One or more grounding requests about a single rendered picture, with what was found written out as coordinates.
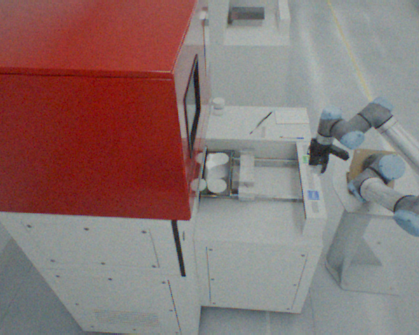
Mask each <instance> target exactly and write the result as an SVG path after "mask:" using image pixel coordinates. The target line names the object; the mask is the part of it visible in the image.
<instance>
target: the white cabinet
mask: <svg viewBox="0 0 419 335"><path fill-rule="evenodd" d="M193 241H194V247H195V253H196V271H197V276H198V283H199V289H200V300H201V306H208V307H229V308H238V309H249V310H259V311H278V312H289V313H300V312H301V310H302V307H303V305H304V301H305V299H306V295H307V292H308V289H309V287H310V284H311V282H312V278H313V274H314V272H315V268H316V265H317V263H318V261H319V256H320V253H321V251H322V249H323V247H301V246H288V245H276V244H263V243H239V242H226V241H201V240H193Z"/></svg>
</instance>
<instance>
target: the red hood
mask: <svg viewBox="0 0 419 335"><path fill-rule="evenodd" d="M210 81H211V78H210V37H209V4H208V0H0V212H16V213H31V214H44V215H85V216H98V217H126V218H140V219H154V220H181V221H190V219H191V218H192V215H193V206H194V201H195V197H196V185H197V181H198V176H199V172H200V167H201V159H202V155H203V147H204V142H205V134H206V130H207V125H208V122H209V113H210V105H211V101H212V97H211V83H210Z"/></svg>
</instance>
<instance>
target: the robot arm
mask: <svg viewBox="0 0 419 335"><path fill-rule="evenodd" d="M393 110H394V105H393V104H391V102H390V100H389V99H387V98H385V97H384V96H378V97H376V98H375V99H374V100H372V101H370V102H369V103H368V105H367V106H365V107H364V108H363V109H362V110H360V111H359V112H358V113H357V114H355V115H354V116H353V118H352V119H350V120H349V121H346V120H344V119H342V118H341V114H342V111H341V108H340V107H338V106H326V107H323V111H322V113H321V115H320V119H319V124H318V131H317V133H316V137H315V138H313V137H312V138H311V141H310V146H309V148H308V150H309V153H308V151H307V154H308V156H309V158H308V166H309V167H310V168H313V169H311V170H310V172H311V173H313V174H316V175H317V177H320V176H321V175H322V174H324V173H325V172H326V166H327V164H328V162H329V154H333V155H335V156H336V157H338V158H340V159H342V160H344V161H347V160H348V159H349V153H348V151H346V150H345V149H341V148H340V147H338V146H335V145H334V144H333V142H334V139H336V140H337V141H339V142H340V144H341V145H344V146H345V147H346V148H348V149H357V148H358V147H359V146H360V145H361V144H362V143H363V141H364V140H365V136H364V133H365V132H367V131H368V130H369V129H370V128H371V127H373V128H374V129H375V130H376V131H377V132H379V134H380V136H382V137H383V139H384V140H386V141H387V142H388V144H389V145H390V146H391V147H392V148H393V149H394V150H395V151H396V152H397V153H398V154H399V155H400V156H401V157H402V158H403V159H404V160H405V161H406V162H407V163H408V164H409V166H410V167H412V168H413V169H414V171H416V173H417V174H418V175H419V141H418V140H416V139H415V137H414V136H413V135H411V134H410V133H409V131H408V130H407V129H406V128H405V127H404V126H403V125H402V124H401V123H400V122H399V121H398V119H397V118H395V116H394V115H393V114H392V111H393ZM402 158H400V157H398V156H395V155H392V154H379V153H378V154H370V155H369V156H368V157H367V158H365V160H364V161H363V165H362V170H363V172H362V173H361V174H359V175H358V176H357V177H355V178H354V179H352V180H351V181H350V182H349V183H348V187H349V188H350V189H351V191H352V192H354V195H355V196H357V197H358V198H359V201H361V202H366V201H371V202H377V203H378V204H379V205H381V206H383V207H384V208H385V209H387V210H389V211H391V212H393V213H394V215H393V218H394V221H395V223H396V224H398V225H399V226H400V228H401V229H404V230H405V232H407V233H408V234H411V235H412V236H415V237H419V195H418V196H415V195H404V194H403V193H399V192H398V191H396V190H394V189H392V188H389V187H388V186H386V185H387V184H389V183H390V182H391V181H392V180H398V179H399V178H400V177H402V176H403V174H404V171H405V164H404V162H403V160H402Z"/></svg>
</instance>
